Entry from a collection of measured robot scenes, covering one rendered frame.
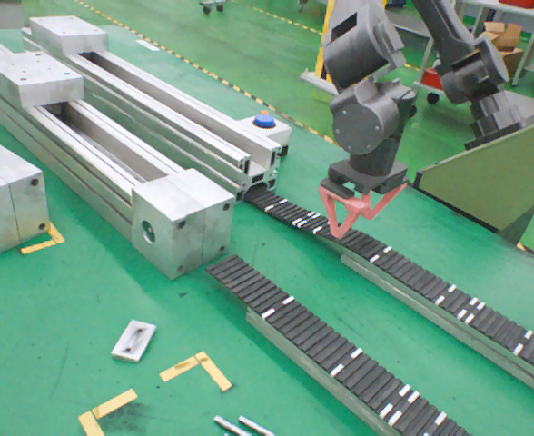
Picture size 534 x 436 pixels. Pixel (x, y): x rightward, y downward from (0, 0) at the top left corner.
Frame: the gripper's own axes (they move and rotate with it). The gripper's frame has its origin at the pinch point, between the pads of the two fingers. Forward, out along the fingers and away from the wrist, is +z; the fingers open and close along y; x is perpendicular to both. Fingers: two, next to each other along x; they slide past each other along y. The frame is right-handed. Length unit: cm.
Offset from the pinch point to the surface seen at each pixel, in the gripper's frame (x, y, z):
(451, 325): 18.1, 2.0, 4.6
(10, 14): -198, -30, 17
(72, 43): -76, 3, -5
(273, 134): -27.3, -11.9, 0.1
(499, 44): -142, -483, 50
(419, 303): 13.3, 1.7, 4.7
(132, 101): -49.6, 4.6, -1.5
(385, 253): 5.8, -0.7, 2.3
